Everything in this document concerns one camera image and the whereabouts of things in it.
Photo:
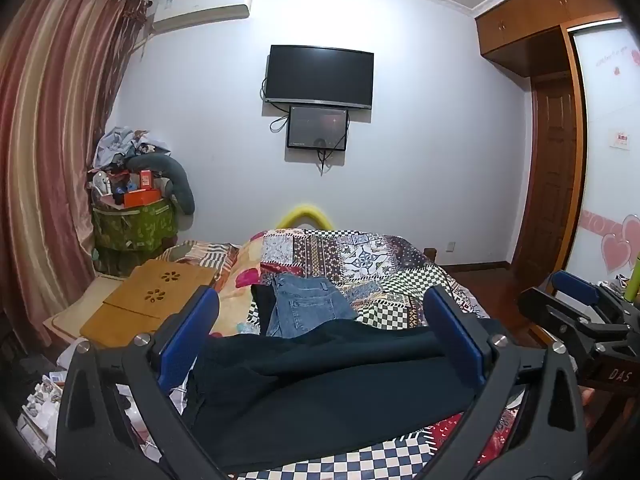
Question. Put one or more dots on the striped pink curtain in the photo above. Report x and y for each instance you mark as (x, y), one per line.
(45, 135)

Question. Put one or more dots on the wooden bed post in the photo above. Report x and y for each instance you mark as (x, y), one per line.
(429, 253)

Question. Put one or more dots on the small black monitor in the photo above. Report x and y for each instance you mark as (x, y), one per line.
(317, 127)

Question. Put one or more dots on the pile of crumpled clothes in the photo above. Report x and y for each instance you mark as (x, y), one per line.
(120, 145)

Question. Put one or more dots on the yellow foam tube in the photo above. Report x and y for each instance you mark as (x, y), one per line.
(302, 208)

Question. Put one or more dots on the green fabric storage box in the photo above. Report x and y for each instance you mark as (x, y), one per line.
(135, 230)

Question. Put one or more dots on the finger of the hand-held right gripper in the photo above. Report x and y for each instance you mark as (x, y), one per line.
(575, 287)
(540, 310)

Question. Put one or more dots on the white air conditioner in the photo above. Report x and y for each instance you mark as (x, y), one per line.
(200, 10)

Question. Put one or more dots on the pile of small packets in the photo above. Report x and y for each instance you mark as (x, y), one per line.
(42, 410)

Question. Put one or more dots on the dark teal pants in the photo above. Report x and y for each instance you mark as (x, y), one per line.
(325, 385)

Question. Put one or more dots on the black garment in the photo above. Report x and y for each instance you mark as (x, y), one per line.
(262, 305)

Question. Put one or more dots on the black wall television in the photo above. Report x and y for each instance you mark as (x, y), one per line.
(320, 77)

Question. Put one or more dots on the brown wooden door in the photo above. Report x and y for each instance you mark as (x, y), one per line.
(547, 185)

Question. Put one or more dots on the orange box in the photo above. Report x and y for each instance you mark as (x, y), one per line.
(142, 197)

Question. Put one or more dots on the person's right hand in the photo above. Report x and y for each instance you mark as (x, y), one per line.
(587, 397)

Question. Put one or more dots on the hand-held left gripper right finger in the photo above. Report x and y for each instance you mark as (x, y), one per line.
(452, 330)

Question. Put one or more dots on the wooden overhead cabinet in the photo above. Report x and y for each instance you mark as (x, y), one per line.
(530, 20)

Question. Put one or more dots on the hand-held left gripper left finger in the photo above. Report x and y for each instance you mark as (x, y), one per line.
(192, 335)

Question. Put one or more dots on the blue jeans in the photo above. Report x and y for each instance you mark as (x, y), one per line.
(305, 305)

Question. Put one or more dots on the wooden lap desk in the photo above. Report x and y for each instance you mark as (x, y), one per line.
(145, 290)

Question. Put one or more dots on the patchwork patterned bed sheet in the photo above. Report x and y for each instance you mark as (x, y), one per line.
(380, 270)

